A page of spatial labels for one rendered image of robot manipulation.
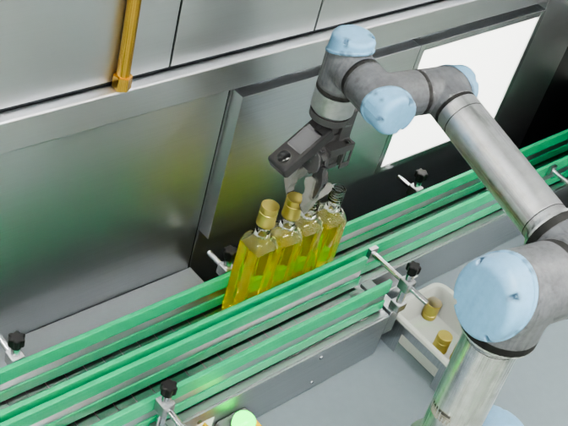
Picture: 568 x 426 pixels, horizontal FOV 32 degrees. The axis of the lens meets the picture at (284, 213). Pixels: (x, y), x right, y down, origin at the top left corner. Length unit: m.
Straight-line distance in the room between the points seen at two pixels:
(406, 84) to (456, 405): 0.50
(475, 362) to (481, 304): 0.12
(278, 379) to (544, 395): 0.64
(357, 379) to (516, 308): 0.81
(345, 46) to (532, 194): 0.37
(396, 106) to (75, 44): 0.49
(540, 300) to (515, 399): 0.87
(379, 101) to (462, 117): 0.14
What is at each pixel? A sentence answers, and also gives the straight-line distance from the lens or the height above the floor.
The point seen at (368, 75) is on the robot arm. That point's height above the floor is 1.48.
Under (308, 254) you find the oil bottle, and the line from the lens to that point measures 1.94.
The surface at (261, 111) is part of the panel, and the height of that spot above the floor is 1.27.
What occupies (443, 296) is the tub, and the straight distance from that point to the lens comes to 2.26.
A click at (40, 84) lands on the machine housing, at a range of 1.50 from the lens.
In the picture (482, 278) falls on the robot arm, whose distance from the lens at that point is 1.38.
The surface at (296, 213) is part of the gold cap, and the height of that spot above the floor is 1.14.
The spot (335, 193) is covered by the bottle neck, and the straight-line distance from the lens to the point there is 1.89.
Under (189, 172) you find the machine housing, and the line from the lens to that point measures 1.83.
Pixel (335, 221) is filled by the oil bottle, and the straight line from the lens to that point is 1.92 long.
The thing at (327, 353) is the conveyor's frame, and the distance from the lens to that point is 1.99.
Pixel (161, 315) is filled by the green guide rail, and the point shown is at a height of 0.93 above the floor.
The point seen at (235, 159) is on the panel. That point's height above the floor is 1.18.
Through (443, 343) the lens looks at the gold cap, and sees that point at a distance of 2.18.
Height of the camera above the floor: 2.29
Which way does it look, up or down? 39 degrees down
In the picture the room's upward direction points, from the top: 17 degrees clockwise
